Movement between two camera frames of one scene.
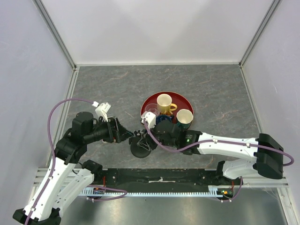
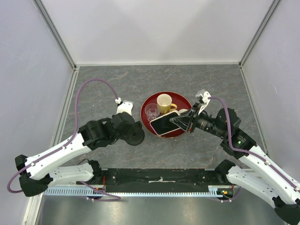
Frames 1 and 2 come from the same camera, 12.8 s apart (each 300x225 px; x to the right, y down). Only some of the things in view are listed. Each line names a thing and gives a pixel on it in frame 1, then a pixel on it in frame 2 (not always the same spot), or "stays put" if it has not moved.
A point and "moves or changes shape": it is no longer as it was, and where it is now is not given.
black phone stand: (140, 147) moves or changes shape
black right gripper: (152, 146) → (181, 120)
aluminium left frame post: (48, 20) stays put
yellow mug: (164, 105) stays put
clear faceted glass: (151, 108) stays put
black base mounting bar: (165, 180) stays put
